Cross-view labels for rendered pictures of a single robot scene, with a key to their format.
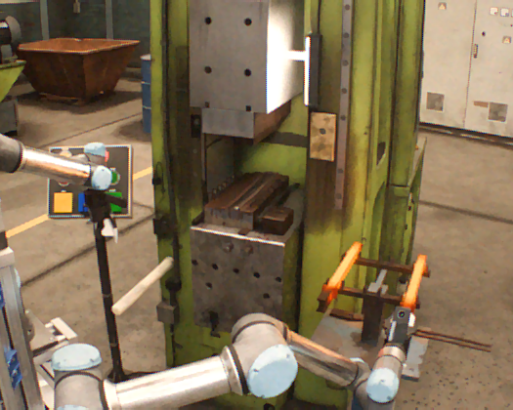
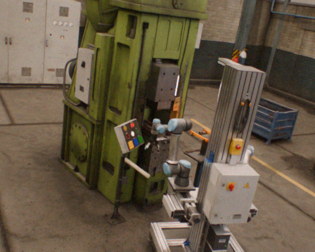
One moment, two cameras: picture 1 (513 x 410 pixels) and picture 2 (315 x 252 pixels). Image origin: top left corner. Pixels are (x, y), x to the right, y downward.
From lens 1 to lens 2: 3.72 m
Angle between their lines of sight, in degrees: 59
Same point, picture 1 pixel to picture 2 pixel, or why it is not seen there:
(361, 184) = (181, 115)
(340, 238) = not seen: hidden behind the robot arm
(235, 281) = (162, 153)
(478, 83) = (49, 59)
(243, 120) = (168, 103)
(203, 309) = (152, 167)
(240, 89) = (169, 94)
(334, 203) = not seen: hidden behind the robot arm
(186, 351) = (124, 194)
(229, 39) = (168, 79)
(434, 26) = (23, 31)
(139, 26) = not seen: outside the picture
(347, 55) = (184, 79)
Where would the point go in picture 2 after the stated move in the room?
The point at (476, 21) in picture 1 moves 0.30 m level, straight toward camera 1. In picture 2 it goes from (46, 28) to (51, 30)
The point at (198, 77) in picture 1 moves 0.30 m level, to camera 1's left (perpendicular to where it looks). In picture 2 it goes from (158, 92) to (145, 96)
